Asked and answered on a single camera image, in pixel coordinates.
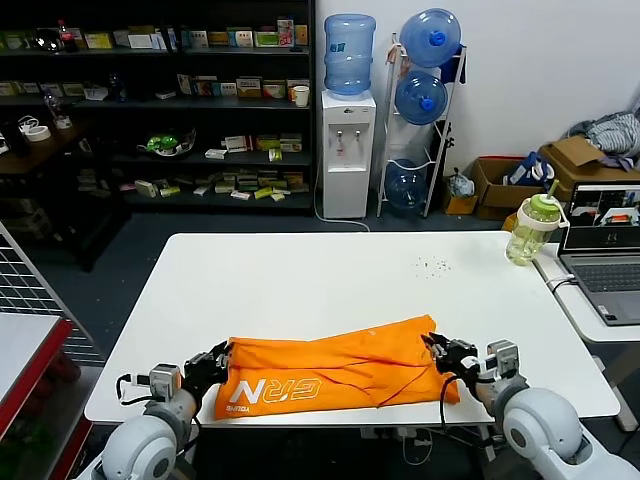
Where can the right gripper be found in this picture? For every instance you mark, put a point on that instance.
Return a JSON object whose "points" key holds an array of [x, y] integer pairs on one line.
{"points": [[457, 357]]}

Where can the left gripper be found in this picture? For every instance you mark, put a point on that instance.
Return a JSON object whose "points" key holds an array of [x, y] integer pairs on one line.
{"points": [[202, 370]]}

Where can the orange t-shirt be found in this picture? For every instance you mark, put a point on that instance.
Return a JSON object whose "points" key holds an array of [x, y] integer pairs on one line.
{"points": [[340, 370]]}

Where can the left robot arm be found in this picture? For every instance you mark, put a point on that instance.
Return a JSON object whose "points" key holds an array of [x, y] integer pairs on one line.
{"points": [[140, 445]]}

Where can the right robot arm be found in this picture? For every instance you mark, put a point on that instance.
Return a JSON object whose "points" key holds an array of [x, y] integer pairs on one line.
{"points": [[545, 430]]}

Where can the pile of striped clothes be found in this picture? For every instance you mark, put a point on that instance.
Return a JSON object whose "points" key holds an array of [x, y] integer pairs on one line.
{"points": [[612, 132]]}

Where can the white table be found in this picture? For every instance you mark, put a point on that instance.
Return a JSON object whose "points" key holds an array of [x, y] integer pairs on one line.
{"points": [[500, 325]]}

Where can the small cardboard box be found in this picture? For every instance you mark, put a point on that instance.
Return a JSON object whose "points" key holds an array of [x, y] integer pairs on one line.
{"points": [[462, 206]]}

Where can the green lid drinking bottle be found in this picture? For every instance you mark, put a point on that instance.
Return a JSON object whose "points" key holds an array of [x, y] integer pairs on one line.
{"points": [[530, 235]]}

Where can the white side desk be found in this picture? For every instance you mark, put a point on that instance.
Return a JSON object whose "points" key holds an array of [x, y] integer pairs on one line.
{"points": [[585, 320]]}

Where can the cardboard box with red edge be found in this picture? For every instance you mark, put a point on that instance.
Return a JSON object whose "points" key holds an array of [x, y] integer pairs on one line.
{"points": [[492, 195]]}

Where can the crumpled plastic bag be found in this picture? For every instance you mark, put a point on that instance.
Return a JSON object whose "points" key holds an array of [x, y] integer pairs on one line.
{"points": [[461, 185]]}

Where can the grey laptop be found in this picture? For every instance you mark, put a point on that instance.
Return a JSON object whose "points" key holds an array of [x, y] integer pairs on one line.
{"points": [[607, 280]]}

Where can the blue shopping bag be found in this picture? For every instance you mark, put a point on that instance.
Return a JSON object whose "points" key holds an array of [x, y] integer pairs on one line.
{"points": [[525, 172]]}

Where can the red and white cart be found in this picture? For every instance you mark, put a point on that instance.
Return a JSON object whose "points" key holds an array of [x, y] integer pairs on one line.
{"points": [[30, 350]]}

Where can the small white flat box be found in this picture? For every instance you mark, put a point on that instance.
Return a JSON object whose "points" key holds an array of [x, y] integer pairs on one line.
{"points": [[216, 154]]}

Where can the white water dispenser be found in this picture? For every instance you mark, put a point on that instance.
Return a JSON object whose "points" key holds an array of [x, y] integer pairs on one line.
{"points": [[347, 150]]}

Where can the large open cardboard box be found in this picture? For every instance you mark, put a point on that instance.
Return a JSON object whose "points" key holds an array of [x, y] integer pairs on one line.
{"points": [[575, 155]]}

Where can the black shelf unit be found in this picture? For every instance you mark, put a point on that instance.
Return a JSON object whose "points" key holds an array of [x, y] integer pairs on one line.
{"points": [[150, 107]]}

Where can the white box orange print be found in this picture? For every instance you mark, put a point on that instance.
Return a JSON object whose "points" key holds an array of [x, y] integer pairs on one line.
{"points": [[274, 91]]}

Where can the beige medicine box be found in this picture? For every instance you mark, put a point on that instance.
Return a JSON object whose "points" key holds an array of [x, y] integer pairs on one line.
{"points": [[249, 87]]}

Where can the white paper cup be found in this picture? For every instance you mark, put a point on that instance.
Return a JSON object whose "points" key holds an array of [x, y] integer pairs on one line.
{"points": [[301, 96]]}

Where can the brown wooden table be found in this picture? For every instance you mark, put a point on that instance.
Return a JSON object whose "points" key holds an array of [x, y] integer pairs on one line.
{"points": [[50, 147]]}

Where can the white tape roll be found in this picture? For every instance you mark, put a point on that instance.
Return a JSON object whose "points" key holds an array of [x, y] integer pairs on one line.
{"points": [[39, 134]]}

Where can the blue glass bottle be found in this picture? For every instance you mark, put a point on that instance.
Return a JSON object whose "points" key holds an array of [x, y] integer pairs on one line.
{"points": [[116, 87]]}

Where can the blue water jug with label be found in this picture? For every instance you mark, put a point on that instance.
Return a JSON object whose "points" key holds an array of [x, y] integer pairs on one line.
{"points": [[350, 55]]}

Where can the clear plastic bottle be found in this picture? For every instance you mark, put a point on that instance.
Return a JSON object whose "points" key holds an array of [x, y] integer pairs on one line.
{"points": [[52, 107]]}

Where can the green and white box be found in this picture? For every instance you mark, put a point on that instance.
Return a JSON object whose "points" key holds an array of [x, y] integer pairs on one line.
{"points": [[266, 40]]}

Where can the pink and green box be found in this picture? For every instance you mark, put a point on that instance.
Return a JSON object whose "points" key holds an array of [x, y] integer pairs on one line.
{"points": [[286, 34]]}

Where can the yellow orange box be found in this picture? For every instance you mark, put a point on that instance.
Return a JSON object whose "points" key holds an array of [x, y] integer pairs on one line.
{"points": [[301, 36]]}

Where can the yellow label box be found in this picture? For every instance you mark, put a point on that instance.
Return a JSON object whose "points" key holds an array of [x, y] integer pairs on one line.
{"points": [[98, 41]]}

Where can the cola bottle red cap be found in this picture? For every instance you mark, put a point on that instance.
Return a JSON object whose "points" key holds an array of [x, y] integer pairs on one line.
{"points": [[69, 39]]}

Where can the shiny metal bowl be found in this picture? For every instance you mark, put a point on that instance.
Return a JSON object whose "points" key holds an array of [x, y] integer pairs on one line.
{"points": [[47, 40]]}

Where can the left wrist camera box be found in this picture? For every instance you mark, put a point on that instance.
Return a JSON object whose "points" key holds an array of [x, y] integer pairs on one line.
{"points": [[164, 381]]}

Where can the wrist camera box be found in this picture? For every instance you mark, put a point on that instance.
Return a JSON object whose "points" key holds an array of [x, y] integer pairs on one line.
{"points": [[502, 357], [164, 381]]}

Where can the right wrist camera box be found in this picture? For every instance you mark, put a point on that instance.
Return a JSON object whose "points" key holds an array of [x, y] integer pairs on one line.
{"points": [[502, 357]]}

